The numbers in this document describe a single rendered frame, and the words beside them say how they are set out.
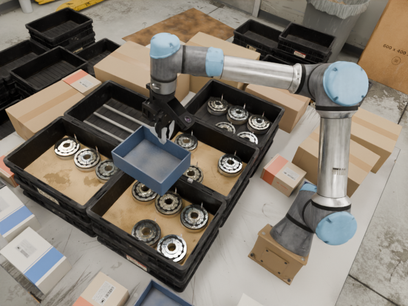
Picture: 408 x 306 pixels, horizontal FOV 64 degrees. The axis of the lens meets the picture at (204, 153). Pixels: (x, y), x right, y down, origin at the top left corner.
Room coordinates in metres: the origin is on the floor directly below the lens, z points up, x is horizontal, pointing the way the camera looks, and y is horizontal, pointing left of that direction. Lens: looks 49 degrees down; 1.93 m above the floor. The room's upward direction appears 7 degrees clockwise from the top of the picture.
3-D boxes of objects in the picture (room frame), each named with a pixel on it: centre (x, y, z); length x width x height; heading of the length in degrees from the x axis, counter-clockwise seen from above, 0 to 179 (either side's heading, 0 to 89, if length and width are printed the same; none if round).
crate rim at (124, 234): (0.59, 0.14, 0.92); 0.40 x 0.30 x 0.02; 66
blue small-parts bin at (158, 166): (0.66, 0.16, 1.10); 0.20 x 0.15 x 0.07; 61
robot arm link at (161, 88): (0.75, 0.14, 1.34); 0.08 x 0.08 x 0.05
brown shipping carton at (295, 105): (1.43, -0.36, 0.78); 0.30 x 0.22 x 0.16; 61
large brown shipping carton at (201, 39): (1.62, -0.01, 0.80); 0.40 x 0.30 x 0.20; 67
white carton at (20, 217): (0.58, 0.72, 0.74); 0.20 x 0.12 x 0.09; 55
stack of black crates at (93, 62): (2.07, 0.86, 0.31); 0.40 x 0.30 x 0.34; 150
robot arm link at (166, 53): (0.75, 0.13, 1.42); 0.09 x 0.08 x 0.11; 97
